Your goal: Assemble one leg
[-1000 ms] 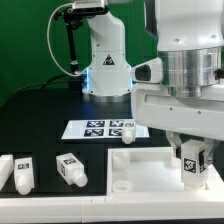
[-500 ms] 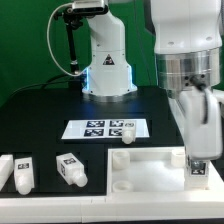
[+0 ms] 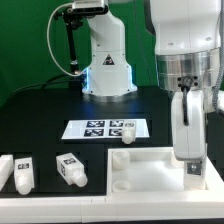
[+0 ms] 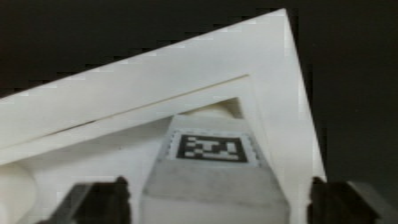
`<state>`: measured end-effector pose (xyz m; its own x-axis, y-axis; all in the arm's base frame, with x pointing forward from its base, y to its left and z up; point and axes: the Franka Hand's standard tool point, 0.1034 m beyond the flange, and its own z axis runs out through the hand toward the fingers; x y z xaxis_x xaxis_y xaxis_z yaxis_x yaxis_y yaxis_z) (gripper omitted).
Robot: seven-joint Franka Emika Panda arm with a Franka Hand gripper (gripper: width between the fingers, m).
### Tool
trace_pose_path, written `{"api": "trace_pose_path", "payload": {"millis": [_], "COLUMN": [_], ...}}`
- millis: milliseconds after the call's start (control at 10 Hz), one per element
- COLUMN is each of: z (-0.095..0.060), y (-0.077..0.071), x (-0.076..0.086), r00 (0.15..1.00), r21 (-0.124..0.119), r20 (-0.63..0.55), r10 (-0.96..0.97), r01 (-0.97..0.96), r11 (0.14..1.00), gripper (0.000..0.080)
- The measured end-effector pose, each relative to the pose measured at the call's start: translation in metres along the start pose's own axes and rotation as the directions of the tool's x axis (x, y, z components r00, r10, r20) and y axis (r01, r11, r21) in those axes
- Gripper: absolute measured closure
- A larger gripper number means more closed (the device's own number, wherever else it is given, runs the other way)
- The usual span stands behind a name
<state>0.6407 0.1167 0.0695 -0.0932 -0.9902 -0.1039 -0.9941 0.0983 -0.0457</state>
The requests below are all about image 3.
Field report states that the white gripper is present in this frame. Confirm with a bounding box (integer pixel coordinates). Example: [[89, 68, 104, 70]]
[[171, 90, 206, 160]]

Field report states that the white square tabletop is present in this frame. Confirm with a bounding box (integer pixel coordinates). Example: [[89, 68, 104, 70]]
[[106, 146, 218, 198]]

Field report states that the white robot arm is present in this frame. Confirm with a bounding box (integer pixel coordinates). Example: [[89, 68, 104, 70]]
[[83, 0, 222, 160]]

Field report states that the white U-shaped fence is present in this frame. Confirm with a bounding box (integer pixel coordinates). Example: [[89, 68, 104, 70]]
[[0, 162, 224, 224]]

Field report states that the white marker sheet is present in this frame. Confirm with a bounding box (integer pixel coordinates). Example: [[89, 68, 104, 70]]
[[62, 119, 149, 140]]

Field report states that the black camera stand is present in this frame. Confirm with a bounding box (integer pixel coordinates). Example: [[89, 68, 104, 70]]
[[53, 7, 84, 90]]

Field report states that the silver camera on stand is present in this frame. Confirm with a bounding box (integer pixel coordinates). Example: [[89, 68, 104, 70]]
[[72, 0, 106, 14]]

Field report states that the white cable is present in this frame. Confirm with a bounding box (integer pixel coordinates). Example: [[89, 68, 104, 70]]
[[46, 2, 88, 78]]

